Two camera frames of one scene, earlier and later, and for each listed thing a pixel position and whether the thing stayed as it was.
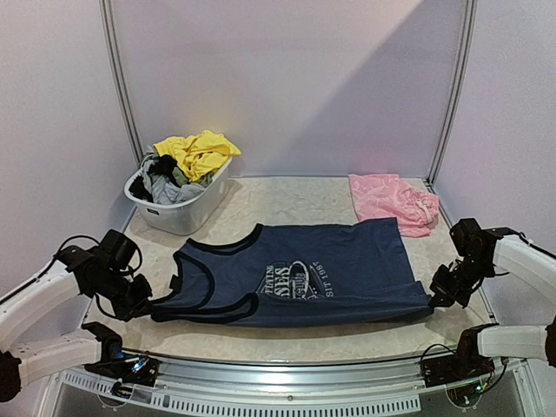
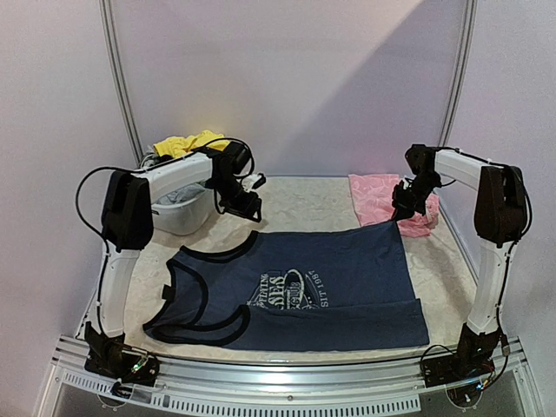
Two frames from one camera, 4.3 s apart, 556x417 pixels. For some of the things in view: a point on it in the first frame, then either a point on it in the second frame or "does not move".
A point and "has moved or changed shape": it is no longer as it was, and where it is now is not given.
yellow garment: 199,155 does not move
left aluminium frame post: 112,60 does not move
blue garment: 298,273 has moved or changed shape
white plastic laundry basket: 184,216 does not move
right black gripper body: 444,292 → 404,201
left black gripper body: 130,299 → 233,200
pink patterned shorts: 378,196 does not move
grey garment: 163,191 does not move
